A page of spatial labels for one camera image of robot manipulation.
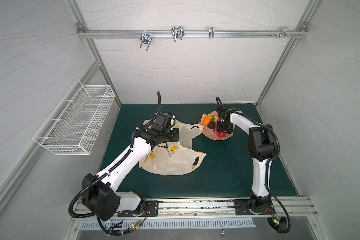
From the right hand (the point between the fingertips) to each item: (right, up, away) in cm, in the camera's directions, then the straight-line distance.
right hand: (224, 127), depth 101 cm
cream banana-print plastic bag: (-33, -15, -23) cm, 43 cm away
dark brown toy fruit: (-9, +2, +1) cm, 9 cm away
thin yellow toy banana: (-9, +7, +3) cm, 12 cm away
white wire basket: (-79, +3, -32) cm, 86 cm away
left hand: (-29, -1, -23) cm, 37 cm away
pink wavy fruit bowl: (-9, -4, +2) cm, 11 cm away
